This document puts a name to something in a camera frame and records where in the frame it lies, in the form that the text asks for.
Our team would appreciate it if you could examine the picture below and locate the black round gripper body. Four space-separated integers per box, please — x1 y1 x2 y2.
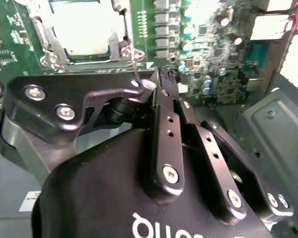
31 126 274 238

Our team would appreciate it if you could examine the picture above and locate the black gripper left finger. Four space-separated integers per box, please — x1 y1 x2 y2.
0 73 187 203

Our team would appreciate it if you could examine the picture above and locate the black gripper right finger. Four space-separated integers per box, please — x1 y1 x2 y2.
160 67 295 224

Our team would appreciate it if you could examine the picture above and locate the thin metal locking lever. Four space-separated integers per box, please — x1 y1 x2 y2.
131 46 142 82
32 15 50 52

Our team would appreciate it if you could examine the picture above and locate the silver CPU plate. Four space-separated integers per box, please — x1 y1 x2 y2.
51 0 116 57

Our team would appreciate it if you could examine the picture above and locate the metal socket cover frame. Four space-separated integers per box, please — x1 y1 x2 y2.
43 0 132 65

